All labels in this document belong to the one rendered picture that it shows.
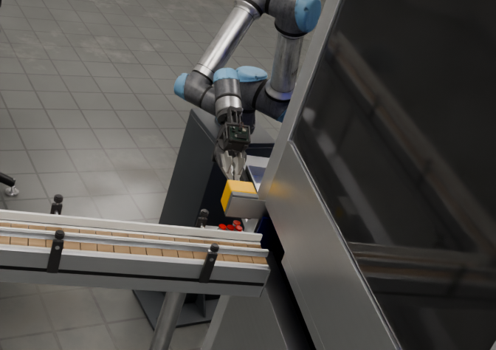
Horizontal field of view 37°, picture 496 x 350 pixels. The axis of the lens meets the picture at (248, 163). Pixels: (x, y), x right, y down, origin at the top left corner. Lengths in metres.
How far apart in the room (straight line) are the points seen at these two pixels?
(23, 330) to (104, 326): 0.30
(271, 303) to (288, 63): 0.92
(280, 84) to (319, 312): 1.11
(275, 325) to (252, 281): 0.13
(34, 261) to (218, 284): 0.44
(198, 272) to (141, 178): 2.01
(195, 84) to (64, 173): 1.55
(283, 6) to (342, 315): 1.12
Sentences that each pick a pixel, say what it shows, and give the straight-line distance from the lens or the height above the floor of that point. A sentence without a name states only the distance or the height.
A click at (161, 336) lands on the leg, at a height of 0.65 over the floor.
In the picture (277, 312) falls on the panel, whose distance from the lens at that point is 1.81.
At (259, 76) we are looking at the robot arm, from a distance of 2.61.
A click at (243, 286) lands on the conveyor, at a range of 1.86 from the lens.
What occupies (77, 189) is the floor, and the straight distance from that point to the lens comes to 3.58.
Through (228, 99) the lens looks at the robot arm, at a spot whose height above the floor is 1.14.
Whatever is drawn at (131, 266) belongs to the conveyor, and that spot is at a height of 0.91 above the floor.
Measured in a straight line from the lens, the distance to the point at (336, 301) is 1.53.
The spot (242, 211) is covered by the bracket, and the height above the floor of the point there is 0.98.
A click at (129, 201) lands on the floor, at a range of 3.58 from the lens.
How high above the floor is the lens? 2.02
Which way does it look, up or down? 29 degrees down
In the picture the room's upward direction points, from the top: 19 degrees clockwise
